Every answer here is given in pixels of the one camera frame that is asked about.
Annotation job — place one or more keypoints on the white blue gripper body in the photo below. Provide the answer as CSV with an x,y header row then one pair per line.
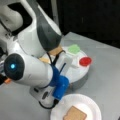
x,y
59,83

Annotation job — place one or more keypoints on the toasted bread slice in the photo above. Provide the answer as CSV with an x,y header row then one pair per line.
x,y
76,114
56,51

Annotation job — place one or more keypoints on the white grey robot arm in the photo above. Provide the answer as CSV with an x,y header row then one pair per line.
x,y
27,37

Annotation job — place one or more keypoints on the yellow cheese slice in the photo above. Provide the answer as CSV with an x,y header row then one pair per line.
x,y
45,60

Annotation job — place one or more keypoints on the white divided round tray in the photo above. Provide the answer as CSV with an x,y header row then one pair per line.
x,y
76,72

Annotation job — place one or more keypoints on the white paper plate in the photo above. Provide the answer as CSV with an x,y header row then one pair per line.
x,y
80,101

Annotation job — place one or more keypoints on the red tomato slice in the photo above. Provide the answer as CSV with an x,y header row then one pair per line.
x,y
85,61

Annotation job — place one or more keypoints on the green lettuce piece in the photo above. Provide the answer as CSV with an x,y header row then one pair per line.
x,y
74,49

